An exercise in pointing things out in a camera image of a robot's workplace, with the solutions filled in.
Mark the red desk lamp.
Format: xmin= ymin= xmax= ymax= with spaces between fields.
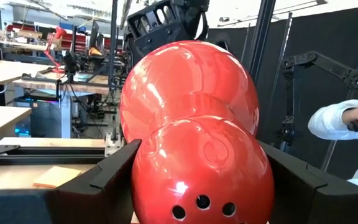
xmin=119 ymin=40 xmax=275 ymax=224
xmin=44 ymin=26 xmax=67 ymax=74

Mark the black lit computer tower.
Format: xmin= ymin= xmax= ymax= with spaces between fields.
xmin=14 ymin=98 xmax=62 ymax=138

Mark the white-legged wood desk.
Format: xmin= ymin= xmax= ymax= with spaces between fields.
xmin=0 ymin=60 xmax=52 ymax=106

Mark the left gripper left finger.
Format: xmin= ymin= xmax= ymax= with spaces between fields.
xmin=11 ymin=139 xmax=142 ymax=224

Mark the person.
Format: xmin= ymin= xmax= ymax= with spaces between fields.
xmin=308 ymin=96 xmax=358 ymax=191

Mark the black curtain partition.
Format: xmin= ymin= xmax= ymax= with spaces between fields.
xmin=206 ymin=4 xmax=358 ymax=181

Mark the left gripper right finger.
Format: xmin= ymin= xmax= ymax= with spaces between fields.
xmin=258 ymin=141 xmax=354 ymax=224

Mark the butcher block workbench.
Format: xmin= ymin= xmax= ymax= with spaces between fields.
xmin=12 ymin=71 xmax=111 ymax=96

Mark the orange sticky note pad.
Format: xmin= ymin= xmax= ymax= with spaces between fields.
xmin=32 ymin=166 xmax=83 ymax=189

